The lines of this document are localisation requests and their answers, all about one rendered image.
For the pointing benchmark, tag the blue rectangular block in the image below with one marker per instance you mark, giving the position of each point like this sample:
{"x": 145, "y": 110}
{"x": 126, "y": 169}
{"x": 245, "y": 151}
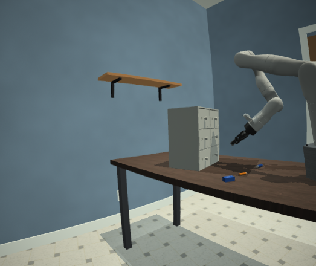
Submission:
{"x": 228, "y": 178}

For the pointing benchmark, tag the grey small chest of drawers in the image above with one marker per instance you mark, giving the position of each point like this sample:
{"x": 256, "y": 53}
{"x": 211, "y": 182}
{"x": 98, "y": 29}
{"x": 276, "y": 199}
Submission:
{"x": 183, "y": 129}

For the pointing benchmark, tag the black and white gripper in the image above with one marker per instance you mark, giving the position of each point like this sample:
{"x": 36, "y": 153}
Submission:
{"x": 243, "y": 134}

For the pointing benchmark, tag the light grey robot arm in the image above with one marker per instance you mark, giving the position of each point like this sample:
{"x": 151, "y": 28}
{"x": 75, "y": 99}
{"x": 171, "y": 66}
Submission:
{"x": 280, "y": 66}

